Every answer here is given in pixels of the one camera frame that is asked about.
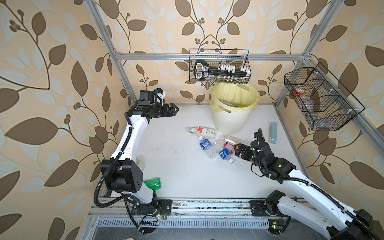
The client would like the water bottle blue label white cap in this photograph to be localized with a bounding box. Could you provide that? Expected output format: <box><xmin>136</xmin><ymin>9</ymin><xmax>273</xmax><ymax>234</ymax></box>
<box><xmin>199</xmin><ymin>136</ymin><xmax>218</xmax><ymax>159</ymax></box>

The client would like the clear bottle green red neck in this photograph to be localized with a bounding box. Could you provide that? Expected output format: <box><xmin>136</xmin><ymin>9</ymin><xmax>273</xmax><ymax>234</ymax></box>
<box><xmin>186</xmin><ymin>127</ymin><xmax>216</xmax><ymax>139</ymax></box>

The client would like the green bottle yellow cap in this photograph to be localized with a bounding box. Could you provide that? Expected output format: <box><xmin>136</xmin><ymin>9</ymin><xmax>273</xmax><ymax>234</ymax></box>
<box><xmin>144</xmin><ymin>177</ymin><xmax>162</xmax><ymax>191</ymax></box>

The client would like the clear bottle green band label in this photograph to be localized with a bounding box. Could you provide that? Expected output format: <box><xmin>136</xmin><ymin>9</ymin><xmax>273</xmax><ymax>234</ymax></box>
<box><xmin>219</xmin><ymin>100</ymin><xmax>239</xmax><ymax>108</ymax></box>

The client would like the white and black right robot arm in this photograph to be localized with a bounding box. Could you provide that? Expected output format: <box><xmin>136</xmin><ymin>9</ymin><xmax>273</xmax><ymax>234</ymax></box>
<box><xmin>234</xmin><ymin>130</ymin><xmax>379</xmax><ymax>240</ymax></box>

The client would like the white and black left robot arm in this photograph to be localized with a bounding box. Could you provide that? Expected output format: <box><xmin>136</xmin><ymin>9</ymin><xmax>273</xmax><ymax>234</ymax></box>
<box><xmin>94</xmin><ymin>103</ymin><xmax>179</xmax><ymax>235</ymax></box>

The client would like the white ribbed waste bin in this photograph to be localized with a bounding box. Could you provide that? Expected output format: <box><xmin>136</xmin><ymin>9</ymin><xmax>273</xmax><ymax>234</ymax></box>
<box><xmin>212</xmin><ymin>105</ymin><xmax>255</xmax><ymax>135</ymax></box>

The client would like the yellow bin liner bag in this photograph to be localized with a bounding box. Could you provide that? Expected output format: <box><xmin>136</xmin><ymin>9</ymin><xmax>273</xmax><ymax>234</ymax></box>
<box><xmin>210</xmin><ymin>84</ymin><xmax>260</xmax><ymax>109</ymax></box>

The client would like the tea bottle yellow white label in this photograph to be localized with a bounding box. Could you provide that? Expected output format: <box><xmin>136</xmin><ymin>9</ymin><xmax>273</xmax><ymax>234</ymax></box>
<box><xmin>220</xmin><ymin>135</ymin><xmax>241</xmax><ymax>147</ymax></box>

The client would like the small bottle blue label white cap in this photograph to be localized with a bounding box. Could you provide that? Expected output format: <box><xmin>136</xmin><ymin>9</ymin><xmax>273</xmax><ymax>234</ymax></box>
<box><xmin>219</xmin><ymin>148</ymin><xmax>234</xmax><ymax>164</ymax></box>

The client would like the black rack of white vials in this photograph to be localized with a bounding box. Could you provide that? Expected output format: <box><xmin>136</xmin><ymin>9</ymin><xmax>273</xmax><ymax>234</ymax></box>
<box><xmin>192</xmin><ymin>60</ymin><xmax>251</xmax><ymax>81</ymax></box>

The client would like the red capped item in basket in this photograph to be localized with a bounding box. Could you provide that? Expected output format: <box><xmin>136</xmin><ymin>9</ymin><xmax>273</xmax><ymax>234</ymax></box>
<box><xmin>292</xmin><ymin>88</ymin><xmax>306</xmax><ymax>98</ymax></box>

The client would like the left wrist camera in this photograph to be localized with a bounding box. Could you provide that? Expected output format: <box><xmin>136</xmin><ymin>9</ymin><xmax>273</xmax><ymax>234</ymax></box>
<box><xmin>137</xmin><ymin>88</ymin><xmax>166</xmax><ymax>106</ymax></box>

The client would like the black wire basket back wall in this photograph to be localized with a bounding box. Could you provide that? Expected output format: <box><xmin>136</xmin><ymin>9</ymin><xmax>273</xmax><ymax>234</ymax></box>
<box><xmin>189</xmin><ymin>48</ymin><xmax>252</xmax><ymax>84</ymax></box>

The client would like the black wire basket wall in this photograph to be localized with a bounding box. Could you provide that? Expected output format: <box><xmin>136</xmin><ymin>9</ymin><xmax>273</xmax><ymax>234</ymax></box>
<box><xmin>284</xmin><ymin>63</ymin><xmax>366</xmax><ymax>131</ymax></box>
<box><xmin>189</xmin><ymin>48</ymin><xmax>252</xmax><ymax>84</ymax></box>

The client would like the black wire basket right wall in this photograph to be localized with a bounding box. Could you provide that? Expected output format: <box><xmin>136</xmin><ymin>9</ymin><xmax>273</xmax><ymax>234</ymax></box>
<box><xmin>284</xmin><ymin>63</ymin><xmax>366</xmax><ymax>131</ymax></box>

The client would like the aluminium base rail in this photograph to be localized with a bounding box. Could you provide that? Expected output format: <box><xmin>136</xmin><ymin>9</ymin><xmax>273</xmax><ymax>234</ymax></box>
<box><xmin>79</xmin><ymin>198</ymin><xmax>325</xmax><ymax>240</ymax></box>

